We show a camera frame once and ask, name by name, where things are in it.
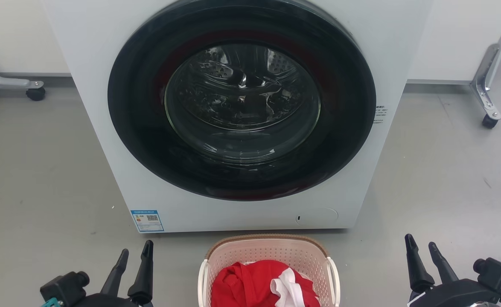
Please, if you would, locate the grey metal frame leg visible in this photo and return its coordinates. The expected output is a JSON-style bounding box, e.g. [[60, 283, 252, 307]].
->
[[470, 0, 501, 120], [0, 50, 45, 90]]

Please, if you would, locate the beige perforated plastic laundry basket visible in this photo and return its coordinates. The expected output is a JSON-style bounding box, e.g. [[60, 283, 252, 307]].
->
[[198, 234, 341, 307]]

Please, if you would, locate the red garment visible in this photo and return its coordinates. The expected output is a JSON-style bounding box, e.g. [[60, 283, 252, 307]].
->
[[211, 260, 321, 307]]

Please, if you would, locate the white front-load washing machine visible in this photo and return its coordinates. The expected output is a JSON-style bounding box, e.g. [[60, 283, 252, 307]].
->
[[41, 0, 434, 234]]

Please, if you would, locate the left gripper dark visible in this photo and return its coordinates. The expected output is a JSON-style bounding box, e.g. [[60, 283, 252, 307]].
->
[[72, 240, 154, 307]]

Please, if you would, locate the blue energy label sticker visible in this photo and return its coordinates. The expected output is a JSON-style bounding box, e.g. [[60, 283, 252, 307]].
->
[[131, 209, 165, 233]]

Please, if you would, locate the round black washing machine door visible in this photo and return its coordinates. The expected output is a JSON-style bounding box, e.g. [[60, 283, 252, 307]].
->
[[108, 0, 377, 201]]

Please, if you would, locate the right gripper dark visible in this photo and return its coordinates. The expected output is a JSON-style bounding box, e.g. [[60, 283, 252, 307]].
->
[[405, 234, 501, 307]]

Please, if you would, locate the white fabric piece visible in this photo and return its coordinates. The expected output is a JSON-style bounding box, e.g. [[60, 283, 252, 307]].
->
[[270, 268, 315, 307]]

